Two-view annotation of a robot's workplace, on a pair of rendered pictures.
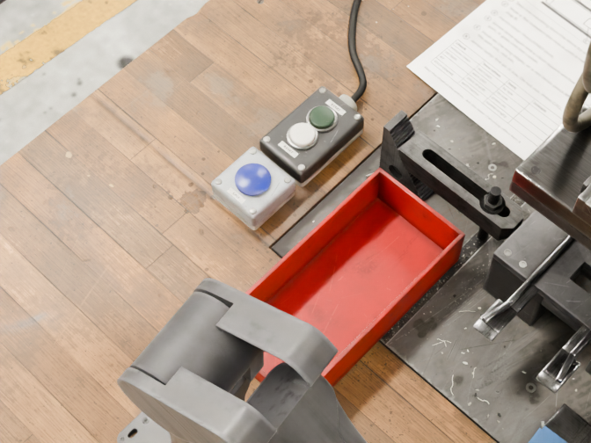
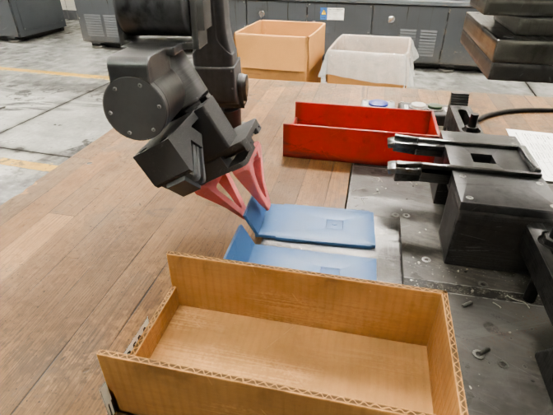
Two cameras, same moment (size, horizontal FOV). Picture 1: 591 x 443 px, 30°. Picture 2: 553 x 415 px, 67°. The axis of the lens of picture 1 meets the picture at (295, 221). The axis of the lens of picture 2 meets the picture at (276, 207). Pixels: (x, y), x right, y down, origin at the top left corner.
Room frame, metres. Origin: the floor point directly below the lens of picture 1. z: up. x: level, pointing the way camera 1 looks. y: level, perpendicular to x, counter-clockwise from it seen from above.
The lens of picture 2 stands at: (-0.01, -0.55, 1.22)
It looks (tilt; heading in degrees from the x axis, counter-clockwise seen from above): 32 degrees down; 57
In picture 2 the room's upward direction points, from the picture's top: straight up
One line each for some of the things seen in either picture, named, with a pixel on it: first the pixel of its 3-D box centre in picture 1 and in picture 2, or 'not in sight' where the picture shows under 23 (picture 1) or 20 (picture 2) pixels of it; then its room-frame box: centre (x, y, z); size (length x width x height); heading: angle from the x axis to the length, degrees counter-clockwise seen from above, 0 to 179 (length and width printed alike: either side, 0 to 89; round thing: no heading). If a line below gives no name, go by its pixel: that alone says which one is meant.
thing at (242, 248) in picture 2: not in sight; (302, 262); (0.19, -0.28, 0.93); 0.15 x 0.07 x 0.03; 136
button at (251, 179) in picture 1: (252, 181); (378, 105); (0.62, 0.05, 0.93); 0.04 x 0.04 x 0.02
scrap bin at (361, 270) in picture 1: (341, 289); (359, 132); (0.49, -0.05, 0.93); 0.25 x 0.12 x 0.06; 135
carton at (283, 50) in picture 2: not in sight; (280, 71); (1.65, 1.98, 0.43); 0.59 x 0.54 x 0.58; 41
